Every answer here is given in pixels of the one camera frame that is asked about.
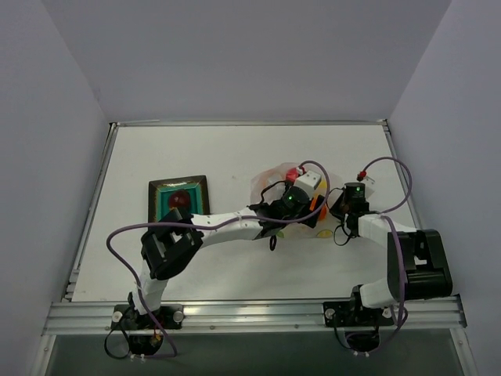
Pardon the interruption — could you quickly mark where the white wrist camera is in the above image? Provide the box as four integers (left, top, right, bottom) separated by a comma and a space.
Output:
356, 170, 376, 190
294, 170, 322, 199

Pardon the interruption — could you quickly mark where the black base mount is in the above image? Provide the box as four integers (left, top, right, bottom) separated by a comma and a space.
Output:
323, 300, 395, 356
103, 303, 185, 360

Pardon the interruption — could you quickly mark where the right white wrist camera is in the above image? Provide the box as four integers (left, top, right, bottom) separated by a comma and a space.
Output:
356, 170, 376, 190

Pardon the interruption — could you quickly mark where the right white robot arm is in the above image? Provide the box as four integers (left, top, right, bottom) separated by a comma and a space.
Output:
330, 182, 453, 324

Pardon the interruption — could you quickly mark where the aluminium front rail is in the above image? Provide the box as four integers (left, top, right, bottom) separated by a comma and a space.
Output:
43, 297, 467, 335

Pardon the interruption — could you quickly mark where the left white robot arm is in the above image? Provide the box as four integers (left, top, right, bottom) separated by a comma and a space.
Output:
129, 186, 326, 328

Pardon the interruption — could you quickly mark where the square teal ceramic plate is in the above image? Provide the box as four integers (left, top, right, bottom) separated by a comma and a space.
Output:
148, 175, 211, 222

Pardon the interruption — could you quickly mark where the clear printed plastic bag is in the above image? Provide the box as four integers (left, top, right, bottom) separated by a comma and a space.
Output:
250, 162, 344, 240

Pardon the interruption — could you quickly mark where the bright red fake apple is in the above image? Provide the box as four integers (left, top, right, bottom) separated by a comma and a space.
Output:
285, 167, 304, 184

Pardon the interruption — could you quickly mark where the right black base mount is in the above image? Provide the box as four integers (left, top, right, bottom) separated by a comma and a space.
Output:
323, 300, 395, 356

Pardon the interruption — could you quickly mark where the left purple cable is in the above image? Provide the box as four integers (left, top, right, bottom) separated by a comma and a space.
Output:
106, 159, 332, 359

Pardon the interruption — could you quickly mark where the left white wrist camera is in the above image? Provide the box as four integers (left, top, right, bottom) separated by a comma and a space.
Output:
294, 170, 322, 199

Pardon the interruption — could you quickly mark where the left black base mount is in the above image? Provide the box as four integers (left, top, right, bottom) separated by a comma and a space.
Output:
103, 303, 185, 360

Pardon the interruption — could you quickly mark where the orange fake tangerine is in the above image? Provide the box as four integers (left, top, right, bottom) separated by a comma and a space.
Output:
309, 194, 328, 222

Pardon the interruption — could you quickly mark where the dark red fake fruit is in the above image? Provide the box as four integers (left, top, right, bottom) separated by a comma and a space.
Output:
168, 190, 191, 209

